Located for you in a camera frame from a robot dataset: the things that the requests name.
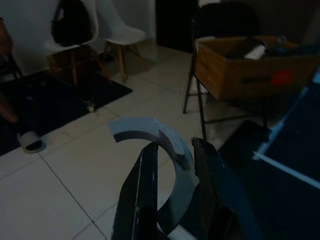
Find large cardboard box red print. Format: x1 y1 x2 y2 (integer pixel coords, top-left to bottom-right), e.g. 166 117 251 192
194 34 320 101

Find dark blue carpet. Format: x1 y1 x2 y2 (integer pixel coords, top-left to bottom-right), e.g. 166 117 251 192
216 81 320 240

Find black folding chair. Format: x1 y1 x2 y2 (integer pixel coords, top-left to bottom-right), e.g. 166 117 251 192
182 2 272 141

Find black backpack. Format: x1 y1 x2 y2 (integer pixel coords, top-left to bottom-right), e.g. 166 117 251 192
50 0 93 48

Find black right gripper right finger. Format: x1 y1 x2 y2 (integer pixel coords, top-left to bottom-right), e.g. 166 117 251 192
190 136 264 240

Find white paper roll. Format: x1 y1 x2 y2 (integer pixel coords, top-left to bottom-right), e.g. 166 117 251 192
243 45 268 61

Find white chair wooden legs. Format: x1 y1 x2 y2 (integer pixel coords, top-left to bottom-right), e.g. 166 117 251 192
101 0 147 84
43 0 111 88

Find dark floor mat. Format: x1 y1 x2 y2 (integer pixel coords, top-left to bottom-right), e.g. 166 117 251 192
0 71 134 157

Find small crumpled floor litter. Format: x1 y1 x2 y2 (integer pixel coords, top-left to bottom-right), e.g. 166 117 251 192
85 99 98 113

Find long white floor tape strip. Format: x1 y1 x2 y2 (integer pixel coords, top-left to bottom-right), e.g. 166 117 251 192
256 81 316 157

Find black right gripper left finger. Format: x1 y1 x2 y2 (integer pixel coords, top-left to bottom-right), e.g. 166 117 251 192
110 141 166 240

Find short white floor tape strip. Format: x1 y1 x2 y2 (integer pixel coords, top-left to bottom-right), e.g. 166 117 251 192
252 149 320 189

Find grey slipper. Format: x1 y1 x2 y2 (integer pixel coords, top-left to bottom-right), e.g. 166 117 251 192
16 129 47 154

